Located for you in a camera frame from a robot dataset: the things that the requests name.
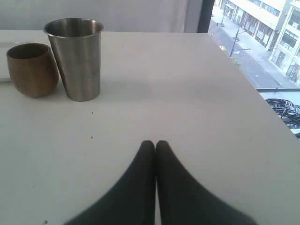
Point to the white rectangular tray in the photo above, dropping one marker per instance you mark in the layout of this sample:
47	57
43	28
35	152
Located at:
4	47

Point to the stainless steel cup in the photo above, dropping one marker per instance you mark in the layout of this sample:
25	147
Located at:
76	46

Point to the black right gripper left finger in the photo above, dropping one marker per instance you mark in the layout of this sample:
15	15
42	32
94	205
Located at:
131	200

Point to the brown wooden bowl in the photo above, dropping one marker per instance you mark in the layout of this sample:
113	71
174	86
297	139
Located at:
32	69

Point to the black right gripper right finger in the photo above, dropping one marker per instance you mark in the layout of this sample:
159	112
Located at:
184	201

